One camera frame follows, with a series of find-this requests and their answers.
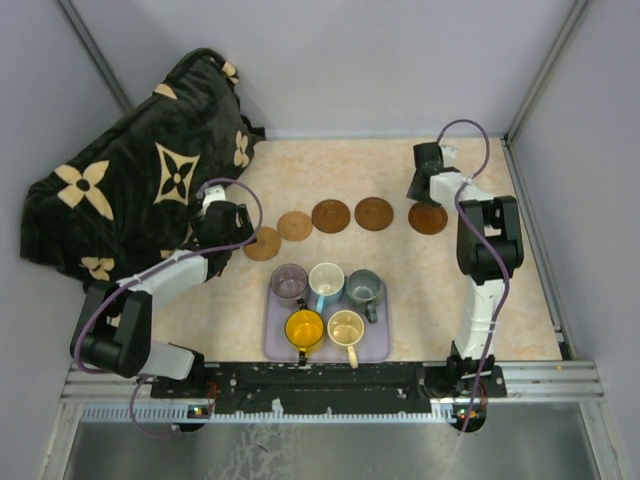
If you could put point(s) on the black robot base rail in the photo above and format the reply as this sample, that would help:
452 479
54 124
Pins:
388 387

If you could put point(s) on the grey ceramic mug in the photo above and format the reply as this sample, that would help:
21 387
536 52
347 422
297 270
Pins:
364 289

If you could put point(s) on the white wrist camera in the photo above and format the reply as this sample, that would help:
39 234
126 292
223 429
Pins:
449 154
210 194

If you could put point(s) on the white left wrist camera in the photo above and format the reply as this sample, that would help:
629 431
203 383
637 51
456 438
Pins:
210 194

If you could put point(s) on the white light blue mug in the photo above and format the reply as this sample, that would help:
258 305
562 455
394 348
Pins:
326 281

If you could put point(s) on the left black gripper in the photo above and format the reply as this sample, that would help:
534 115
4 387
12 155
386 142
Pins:
245 231

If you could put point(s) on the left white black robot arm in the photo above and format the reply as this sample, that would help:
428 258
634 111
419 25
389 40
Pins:
114 330

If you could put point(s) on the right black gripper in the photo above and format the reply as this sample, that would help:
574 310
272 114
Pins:
413 193

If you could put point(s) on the purple glass mug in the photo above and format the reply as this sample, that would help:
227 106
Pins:
290 285

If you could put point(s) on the yellow glass mug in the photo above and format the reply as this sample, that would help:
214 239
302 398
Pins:
305 331

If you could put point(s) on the black floral plush blanket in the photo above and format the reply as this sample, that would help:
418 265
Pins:
129 199

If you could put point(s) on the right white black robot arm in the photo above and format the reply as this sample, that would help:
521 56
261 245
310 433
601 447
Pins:
489 248

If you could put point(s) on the cream ceramic mug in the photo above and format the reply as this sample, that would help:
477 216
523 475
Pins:
345 329

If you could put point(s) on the dark wooden coaster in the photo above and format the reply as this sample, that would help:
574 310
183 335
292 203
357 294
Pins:
427 219
331 216
374 213

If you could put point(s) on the woven rattan coaster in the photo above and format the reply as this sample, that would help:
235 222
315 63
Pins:
266 246
295 226

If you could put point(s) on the lavender plastic tray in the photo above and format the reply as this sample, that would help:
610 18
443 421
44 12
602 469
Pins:
374 347

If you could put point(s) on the white perforated cable duct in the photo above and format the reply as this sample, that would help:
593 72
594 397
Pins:
148 413

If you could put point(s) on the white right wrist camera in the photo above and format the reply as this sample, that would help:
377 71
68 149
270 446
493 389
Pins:
449 154

